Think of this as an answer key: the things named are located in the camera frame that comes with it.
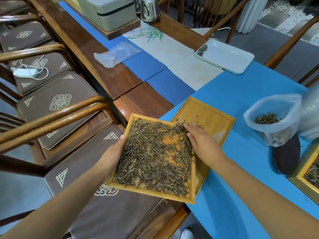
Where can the stack of clear plastic cups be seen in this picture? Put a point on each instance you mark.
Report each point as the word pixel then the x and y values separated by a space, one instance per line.
pixel 310 111

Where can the light blue tablecloth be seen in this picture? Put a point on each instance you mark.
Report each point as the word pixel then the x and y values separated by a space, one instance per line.
pixel 249 171

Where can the square wooden tray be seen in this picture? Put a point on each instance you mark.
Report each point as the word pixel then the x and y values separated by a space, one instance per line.
pixel 185 197

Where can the grey appliance box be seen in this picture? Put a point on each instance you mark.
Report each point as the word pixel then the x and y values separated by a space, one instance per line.
pixel 109 12

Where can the pile of dried tea leaves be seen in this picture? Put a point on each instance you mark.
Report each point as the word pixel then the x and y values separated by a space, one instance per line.
pixel 147 159

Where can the dark round mat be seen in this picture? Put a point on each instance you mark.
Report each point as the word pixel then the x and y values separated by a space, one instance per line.
pixel 287 156

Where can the white runner with bamboo print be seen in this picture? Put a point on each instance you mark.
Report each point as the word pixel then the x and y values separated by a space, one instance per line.
pixel 172 54

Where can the person's right hand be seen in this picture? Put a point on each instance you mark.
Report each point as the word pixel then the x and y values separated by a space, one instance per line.
pixel 205 146

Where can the tea leaves in bag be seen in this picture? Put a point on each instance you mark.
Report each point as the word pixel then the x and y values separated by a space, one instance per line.
pixel 268 118

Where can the wooden tray with tea leaves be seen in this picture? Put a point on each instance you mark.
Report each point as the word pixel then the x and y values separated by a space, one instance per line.
pixel 302 176

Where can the person's right thumb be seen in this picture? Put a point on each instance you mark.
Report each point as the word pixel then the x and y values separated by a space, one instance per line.
pixel 190 141

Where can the green tea ball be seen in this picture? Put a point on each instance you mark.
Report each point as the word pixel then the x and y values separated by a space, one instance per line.
pixel 202 50

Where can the steel kettle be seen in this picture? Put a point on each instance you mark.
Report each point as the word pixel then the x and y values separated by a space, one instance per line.
pixel 150 9

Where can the white shoe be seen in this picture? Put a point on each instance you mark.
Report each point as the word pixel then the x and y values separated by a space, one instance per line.
pixel 187 234

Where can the dark blue table runner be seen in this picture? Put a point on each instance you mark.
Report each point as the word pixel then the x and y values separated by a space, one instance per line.
pixel 159 72

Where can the empty clear plastic bag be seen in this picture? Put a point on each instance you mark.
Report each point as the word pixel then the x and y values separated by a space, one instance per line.
pixel 114 55

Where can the wooden board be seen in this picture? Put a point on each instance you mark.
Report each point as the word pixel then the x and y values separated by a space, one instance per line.
pixel 119 31

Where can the person's left hand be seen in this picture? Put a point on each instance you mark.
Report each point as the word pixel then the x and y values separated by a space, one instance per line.
pixel 109 161

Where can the person's left thumb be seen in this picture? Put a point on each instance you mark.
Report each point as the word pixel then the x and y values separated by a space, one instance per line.
pixel 121 143

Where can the empty wooden tray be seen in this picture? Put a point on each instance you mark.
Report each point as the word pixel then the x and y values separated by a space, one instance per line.
pixel 211 116

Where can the person's right forearm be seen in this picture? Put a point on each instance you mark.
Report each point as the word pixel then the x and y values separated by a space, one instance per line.
pixel 264 199

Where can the white rectangular tray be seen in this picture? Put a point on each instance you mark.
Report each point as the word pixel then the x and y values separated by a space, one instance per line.
pixel 228 57

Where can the wooden armchair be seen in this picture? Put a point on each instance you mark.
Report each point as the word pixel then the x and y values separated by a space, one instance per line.
pixel 286 44
pixel 224 19
pixel 49 124
pixel 15 14
pixel 32 51
pixel 172 221

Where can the white curtain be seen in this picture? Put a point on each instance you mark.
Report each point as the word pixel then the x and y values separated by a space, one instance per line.
pixel 251 12

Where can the clear bag holding tea leaves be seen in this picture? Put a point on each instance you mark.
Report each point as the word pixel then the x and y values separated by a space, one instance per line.
pixel 279 133

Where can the person's left forearm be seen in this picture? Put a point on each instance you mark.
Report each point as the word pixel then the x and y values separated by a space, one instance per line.
pixel 54 204

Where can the brown patterned seat cushion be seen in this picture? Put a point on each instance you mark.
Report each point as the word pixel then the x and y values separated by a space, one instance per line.
pixel 49 65
pixel 23 34
pixel 62 102
pixel 112 211

